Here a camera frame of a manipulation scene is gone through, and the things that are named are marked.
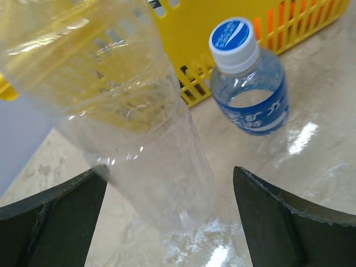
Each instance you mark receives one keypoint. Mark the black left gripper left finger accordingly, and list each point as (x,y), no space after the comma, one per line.
(54,227)

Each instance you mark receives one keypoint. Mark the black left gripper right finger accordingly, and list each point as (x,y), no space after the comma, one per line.
(282,229)

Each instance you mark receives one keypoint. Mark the blue label Pocari bottle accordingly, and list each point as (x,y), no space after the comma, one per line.
(255,101)

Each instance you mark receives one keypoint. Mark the clear plastic bottle large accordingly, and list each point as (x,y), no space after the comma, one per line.
(151,148)

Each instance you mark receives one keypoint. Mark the Pocari Sweat bottle cap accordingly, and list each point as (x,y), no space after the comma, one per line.
(234,46)

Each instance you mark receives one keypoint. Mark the orange fruit lower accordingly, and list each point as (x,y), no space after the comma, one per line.
(293,21)

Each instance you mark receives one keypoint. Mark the yellow plastic shopping basket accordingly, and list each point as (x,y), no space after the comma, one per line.
(184,29)

